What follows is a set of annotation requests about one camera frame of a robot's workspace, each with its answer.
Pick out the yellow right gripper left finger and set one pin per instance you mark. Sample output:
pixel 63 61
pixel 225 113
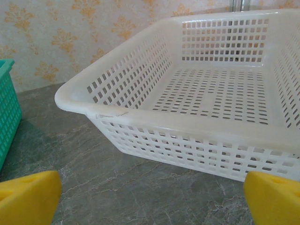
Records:
pixel 28 201

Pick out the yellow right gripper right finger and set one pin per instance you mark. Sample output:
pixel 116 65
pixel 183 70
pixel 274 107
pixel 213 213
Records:
pixel 274 201

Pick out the white plastic basket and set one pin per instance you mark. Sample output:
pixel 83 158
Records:
pixel 164 124

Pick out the teal plastic basket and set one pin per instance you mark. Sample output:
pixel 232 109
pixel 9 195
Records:
pixel 7 65

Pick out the aluminium frame post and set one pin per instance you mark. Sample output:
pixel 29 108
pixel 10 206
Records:
pixel 236 4

